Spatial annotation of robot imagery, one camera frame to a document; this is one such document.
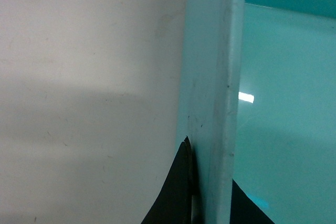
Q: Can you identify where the light teal plastic bin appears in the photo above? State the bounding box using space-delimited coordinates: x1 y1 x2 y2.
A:
176 0 335 223

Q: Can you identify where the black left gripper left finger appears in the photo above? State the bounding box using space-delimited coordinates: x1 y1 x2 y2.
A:
142 137 198 224

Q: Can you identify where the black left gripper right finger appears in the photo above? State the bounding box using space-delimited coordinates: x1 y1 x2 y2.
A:
230 180 274 224

